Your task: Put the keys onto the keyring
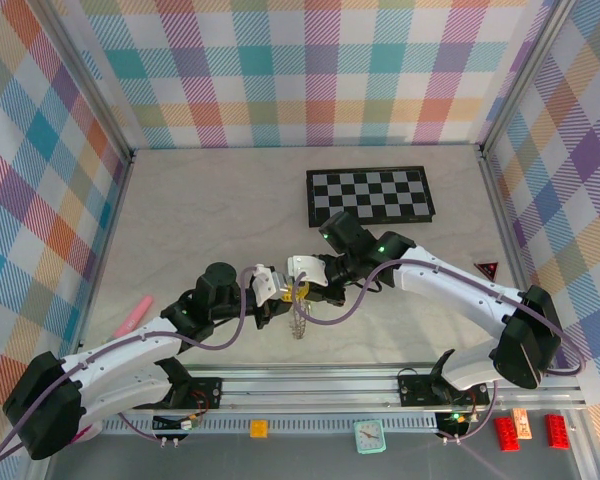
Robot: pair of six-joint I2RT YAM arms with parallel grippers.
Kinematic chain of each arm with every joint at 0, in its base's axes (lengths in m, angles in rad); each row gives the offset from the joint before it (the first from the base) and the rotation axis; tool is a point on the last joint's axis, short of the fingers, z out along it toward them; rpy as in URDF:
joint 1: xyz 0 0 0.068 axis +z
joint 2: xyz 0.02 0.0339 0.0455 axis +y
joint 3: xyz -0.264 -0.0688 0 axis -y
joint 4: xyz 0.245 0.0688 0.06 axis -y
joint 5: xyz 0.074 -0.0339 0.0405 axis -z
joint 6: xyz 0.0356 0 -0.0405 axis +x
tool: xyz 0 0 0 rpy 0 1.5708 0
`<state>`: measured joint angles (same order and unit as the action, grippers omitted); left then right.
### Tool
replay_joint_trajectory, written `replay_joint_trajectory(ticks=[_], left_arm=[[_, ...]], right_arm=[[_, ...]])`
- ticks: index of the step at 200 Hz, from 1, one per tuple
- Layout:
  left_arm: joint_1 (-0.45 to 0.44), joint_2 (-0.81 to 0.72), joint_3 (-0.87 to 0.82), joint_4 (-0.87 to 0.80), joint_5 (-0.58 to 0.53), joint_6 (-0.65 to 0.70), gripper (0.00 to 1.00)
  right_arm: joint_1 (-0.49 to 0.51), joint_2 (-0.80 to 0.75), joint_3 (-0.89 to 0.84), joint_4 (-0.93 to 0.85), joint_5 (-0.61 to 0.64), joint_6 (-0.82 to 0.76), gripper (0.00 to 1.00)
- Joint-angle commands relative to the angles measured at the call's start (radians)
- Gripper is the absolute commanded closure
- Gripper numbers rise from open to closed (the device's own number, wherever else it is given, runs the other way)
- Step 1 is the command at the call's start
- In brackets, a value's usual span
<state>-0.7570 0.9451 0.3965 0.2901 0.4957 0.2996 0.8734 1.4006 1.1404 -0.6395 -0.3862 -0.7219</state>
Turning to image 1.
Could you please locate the red toy brick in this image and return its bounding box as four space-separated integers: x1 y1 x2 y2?
544 413 572 450
494 417 522 452

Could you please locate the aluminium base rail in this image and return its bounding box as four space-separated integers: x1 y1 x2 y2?
184 367 587 409

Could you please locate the aluminium side rail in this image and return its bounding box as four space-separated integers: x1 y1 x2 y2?
67 149 137 354
479 148 551 364

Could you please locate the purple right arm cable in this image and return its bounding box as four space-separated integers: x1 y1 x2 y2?
292 258 586 376

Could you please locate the thin purple base cable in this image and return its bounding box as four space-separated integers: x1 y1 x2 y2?
457 394 495 442
115 405 161 442

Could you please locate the black electronics board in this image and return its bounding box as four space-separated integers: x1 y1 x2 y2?
152 413 204 434
435 410 474 434

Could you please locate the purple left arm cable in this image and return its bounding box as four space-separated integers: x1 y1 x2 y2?
0 264 261 464

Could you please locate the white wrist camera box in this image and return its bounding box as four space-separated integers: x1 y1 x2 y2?
251 263 289 306
286 254 329 289

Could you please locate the black white chessboard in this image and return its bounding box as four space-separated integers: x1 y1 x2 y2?
305 165 437 229

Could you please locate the mint green alarm clock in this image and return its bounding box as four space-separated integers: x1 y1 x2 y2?
353 418 385 455

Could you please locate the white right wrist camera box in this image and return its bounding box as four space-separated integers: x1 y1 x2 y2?
286 254 329 289

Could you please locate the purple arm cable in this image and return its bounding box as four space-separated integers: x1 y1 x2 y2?
292 258 586 376
0 264 261 464

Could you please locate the small wooden printed block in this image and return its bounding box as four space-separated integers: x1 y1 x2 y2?
512 407 533 441

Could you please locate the grey slotted cable duct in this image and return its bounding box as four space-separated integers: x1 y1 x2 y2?
97 415 439 432

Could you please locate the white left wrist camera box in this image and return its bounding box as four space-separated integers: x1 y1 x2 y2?
251 263 289 306

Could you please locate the pink round container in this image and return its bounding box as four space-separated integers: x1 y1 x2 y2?
72 423 105 445

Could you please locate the metal chain with yellow tag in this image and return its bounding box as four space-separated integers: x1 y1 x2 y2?
288 294 312 341

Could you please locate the aluminium frame post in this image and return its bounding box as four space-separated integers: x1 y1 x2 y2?
478 0 581 157
32 0 136 164

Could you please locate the red black triangle piece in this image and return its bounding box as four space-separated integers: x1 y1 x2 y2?
473 260 500 282

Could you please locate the pink marker pen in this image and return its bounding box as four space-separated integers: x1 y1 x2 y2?
112 295 154 341

